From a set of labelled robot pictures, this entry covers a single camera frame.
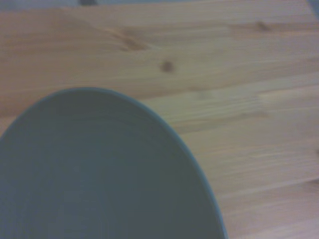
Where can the grey-green round plate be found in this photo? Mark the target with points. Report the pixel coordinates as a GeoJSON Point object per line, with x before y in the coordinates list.
{"type": "Point", "coordinates": [99, 169]}

